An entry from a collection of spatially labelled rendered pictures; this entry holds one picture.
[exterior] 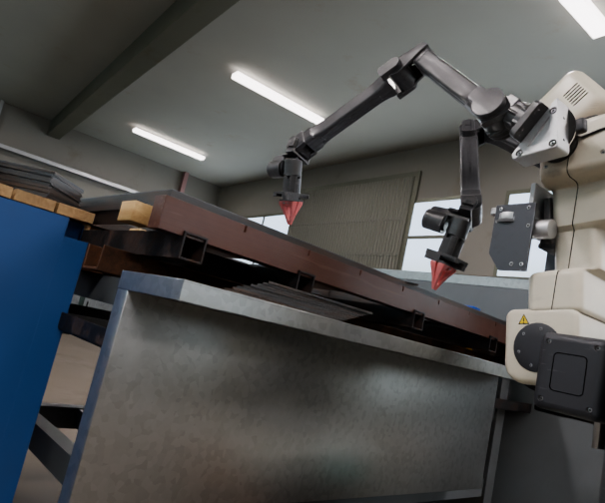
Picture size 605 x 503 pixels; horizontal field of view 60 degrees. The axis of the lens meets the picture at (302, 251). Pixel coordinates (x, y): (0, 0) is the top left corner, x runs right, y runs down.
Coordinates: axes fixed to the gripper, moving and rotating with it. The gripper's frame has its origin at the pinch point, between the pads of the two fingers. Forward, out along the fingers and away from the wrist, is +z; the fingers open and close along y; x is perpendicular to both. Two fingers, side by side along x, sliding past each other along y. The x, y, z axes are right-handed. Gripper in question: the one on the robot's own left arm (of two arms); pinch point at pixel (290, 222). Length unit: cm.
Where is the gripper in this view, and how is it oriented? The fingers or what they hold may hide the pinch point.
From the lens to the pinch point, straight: 165.8
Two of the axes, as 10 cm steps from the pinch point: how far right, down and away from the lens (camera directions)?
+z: -0.6, 10.0, 0.2
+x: 6.8, 0.6, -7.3
